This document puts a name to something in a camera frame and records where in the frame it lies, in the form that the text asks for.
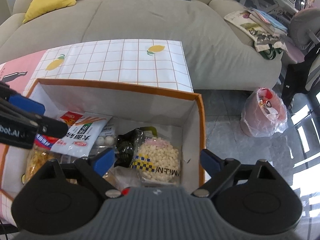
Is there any silver spicy stick packet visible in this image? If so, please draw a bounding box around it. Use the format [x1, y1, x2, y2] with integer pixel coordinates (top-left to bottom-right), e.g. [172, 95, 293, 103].
[50, 112, 112, 158]

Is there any waffle snack clear packet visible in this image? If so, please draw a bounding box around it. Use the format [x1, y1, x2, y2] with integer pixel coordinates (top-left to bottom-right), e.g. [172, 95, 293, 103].
[22, 146, 76, 185]

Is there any white candy Milini bag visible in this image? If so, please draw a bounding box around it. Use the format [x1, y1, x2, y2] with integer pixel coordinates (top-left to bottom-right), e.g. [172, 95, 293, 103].
[130, 137, 181, 185]

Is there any white pellets labelled packet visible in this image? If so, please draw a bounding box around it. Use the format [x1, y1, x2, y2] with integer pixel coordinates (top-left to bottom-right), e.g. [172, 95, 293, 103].
[89, 122, 117, 157]

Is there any red snack packet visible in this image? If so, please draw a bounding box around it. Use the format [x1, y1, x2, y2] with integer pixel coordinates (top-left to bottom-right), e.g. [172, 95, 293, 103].
[34, 111, 82, 150]

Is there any dark green seaweed packet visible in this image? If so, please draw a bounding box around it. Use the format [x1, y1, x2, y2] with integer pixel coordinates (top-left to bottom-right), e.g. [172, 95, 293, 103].
[114, 126, 157, 168]

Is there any orange cardboard box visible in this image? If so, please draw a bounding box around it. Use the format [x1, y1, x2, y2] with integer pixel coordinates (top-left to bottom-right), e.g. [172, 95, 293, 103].
[1, 79, 205, 199]

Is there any pink trash bin with bag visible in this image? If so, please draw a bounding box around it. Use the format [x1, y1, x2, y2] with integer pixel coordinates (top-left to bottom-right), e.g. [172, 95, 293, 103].
[240, 87, 288, 138]

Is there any beige fabric sofa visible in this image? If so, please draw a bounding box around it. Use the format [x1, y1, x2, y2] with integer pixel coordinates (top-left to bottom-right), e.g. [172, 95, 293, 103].
[1, 0, 281, 90]

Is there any pink white lemon tablecloth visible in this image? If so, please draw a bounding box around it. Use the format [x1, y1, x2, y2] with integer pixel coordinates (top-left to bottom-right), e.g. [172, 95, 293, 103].
[0, 38, 194, 227]

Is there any grey office chair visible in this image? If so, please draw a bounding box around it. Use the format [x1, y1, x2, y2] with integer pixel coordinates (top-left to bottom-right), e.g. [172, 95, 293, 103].
[281, 8, 319, 109]

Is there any stack of books on sofa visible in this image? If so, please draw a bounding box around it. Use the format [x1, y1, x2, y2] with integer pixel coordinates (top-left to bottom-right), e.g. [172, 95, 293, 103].
[249, 9, 288, 35]

